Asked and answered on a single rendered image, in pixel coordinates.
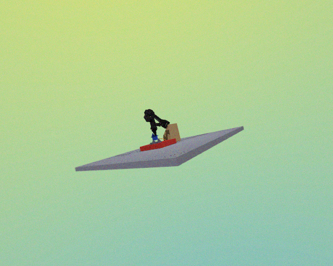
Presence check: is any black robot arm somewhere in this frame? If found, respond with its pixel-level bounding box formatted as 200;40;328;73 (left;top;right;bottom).
144;109;170;129

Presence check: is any red flat deck plate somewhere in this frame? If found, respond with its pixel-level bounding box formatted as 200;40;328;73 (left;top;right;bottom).
140;139;176;151

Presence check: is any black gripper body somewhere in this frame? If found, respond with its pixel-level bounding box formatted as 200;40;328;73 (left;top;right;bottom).
150;121;157;130

